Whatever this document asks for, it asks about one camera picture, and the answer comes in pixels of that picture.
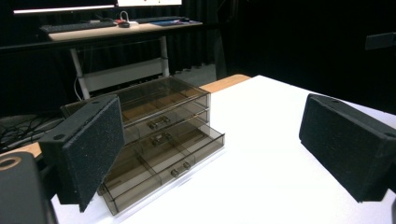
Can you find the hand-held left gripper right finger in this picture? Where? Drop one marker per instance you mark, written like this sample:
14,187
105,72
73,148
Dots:
345,146

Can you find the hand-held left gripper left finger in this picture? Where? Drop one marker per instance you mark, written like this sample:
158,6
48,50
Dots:
84,146

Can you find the smoky transparent drawer organizer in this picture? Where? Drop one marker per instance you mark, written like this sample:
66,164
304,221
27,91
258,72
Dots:
165,102

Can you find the wooden desk with white legs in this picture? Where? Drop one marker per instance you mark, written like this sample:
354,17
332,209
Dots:
118,46

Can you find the dark box on stand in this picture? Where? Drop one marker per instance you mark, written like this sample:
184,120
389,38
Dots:
379,40

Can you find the black keyboard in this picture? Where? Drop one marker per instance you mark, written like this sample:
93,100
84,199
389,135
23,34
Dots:
76,26

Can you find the black computer mouse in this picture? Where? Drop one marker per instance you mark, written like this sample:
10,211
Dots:
124,25

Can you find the computer monitor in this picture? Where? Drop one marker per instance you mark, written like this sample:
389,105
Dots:
65,6

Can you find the dark mouse pad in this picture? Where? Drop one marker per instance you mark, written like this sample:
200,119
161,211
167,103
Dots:
171,21

